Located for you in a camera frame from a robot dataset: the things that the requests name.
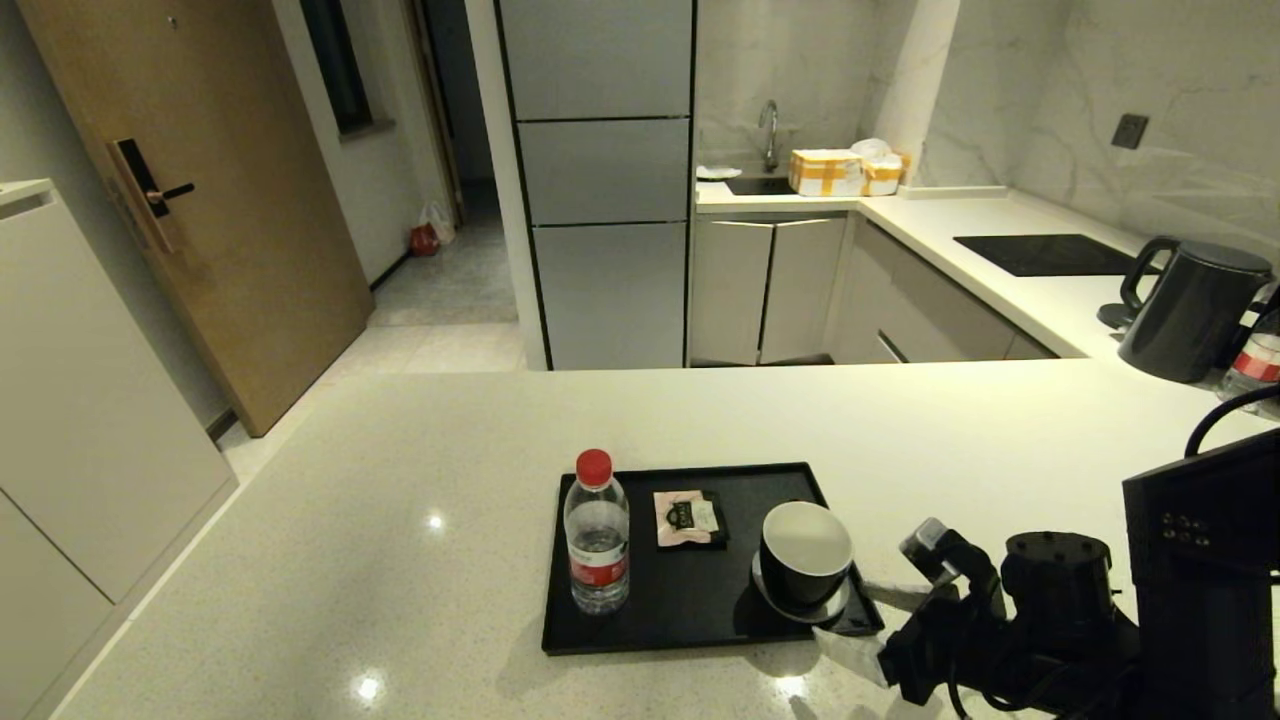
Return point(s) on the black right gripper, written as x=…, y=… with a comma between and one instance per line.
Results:
x=945, y=645

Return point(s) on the black mug with white inside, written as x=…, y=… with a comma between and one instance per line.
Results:
x=802, y=545

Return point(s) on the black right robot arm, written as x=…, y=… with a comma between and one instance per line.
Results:
x=1210, y=580

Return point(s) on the pink and black tea packet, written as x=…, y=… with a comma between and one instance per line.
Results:
x=685, y=520

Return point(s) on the red-capped clear water bottle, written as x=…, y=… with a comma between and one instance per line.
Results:
x=597, y=540

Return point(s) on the black electric kettle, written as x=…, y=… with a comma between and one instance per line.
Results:
x=1190, y=320

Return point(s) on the red-label water bottle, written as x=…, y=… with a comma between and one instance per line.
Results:
x=1258, y=362

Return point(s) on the white round saucer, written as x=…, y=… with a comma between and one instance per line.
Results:
x=800, y=615

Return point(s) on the black rectangular serving tray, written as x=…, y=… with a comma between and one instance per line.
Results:
x=690, y=590

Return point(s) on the beige drawer cabinet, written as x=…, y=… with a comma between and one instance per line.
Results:
x=930, y=318

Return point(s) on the beige sink cabinet door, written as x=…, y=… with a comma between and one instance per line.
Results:
x=805, y=288
x=728, y=293

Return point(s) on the black induction cooktop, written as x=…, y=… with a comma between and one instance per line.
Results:
x=1040, y=255

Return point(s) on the small box with yellow tape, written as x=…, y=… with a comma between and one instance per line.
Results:
x=882, y=178

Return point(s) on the dark kitchen sink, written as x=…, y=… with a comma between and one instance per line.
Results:
x=758, y=186

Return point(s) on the large box with yellow tape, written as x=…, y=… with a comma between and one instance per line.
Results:
x=825, y=172

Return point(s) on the crumpled white plastic bag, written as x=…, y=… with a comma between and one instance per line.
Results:
x=870, y=149

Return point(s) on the white cloth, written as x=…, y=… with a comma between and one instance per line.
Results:
x=715, y=172

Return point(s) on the chrome sink faucet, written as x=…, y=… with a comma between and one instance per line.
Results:
x=770, y=138

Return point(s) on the dark bottle with white label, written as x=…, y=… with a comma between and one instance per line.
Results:
x=1270, y=298

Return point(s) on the tall grey cabinet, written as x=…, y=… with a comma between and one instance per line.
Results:
x=605, y=170

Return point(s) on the red bag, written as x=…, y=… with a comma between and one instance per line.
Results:
x=424, y=241

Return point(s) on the wooden entrance door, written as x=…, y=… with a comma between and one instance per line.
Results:
x=250, y=200

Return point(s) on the dark window pane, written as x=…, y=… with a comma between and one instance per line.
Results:
x=335, y=60

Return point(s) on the white side cabinet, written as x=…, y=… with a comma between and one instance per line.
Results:
x=80, y=400

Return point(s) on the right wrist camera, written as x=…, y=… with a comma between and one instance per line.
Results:
x=935, y=548

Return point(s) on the dark wall socket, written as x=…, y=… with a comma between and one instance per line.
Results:
x=1130, y=131

